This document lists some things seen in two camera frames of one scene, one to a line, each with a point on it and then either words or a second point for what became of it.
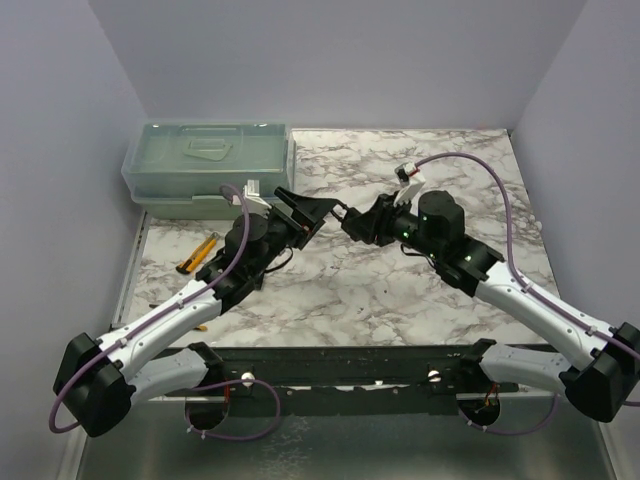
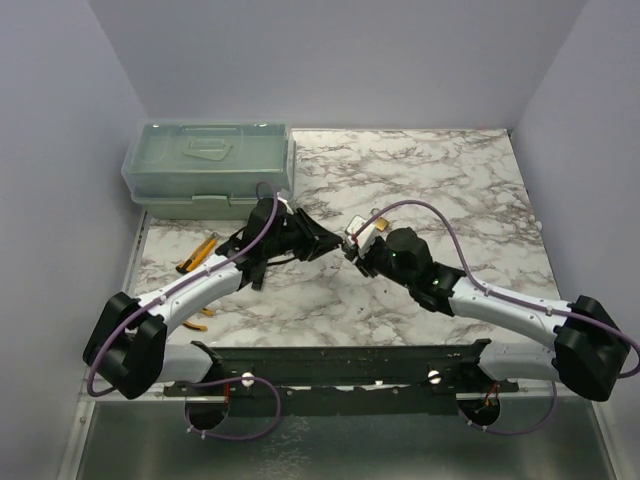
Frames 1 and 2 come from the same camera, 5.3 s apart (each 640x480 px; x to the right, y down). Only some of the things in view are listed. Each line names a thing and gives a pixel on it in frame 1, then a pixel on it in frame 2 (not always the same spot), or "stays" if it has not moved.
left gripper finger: x=316 y=208 -> x=324 y=242
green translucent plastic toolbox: x=175 y=170 stays
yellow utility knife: x=197 y=254 stays
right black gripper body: x=395 y=222 -> x=376 y=260
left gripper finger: x=286 y=196 -> x=319 y=234
